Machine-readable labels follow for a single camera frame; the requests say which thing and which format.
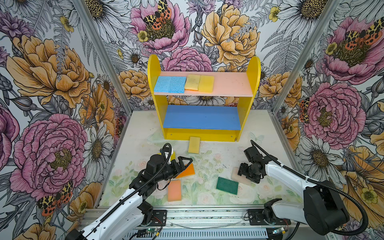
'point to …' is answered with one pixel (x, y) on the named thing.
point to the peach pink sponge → (174, 190)
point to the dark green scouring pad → (227, 185)
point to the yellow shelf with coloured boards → (221, 116)
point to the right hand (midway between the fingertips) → (244, 180)
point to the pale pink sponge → (241, 179)
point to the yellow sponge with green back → (194, 145)
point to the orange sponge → (190, 170)
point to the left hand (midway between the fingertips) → (188, 167)
